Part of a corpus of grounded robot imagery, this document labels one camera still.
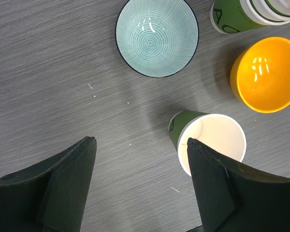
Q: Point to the stack of green paper cups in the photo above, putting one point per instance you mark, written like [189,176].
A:
[234,16]

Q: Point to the orange bowl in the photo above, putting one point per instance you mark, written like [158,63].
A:
[260,76]

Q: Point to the green paper cup open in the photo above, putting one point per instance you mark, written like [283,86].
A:
[220,132]

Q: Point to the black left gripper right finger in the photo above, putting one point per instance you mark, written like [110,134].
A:
[234,197]

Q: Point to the light teal patterned bowl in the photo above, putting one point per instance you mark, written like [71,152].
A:
[157,38]

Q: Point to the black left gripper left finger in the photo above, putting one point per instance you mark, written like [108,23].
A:
[49,196]

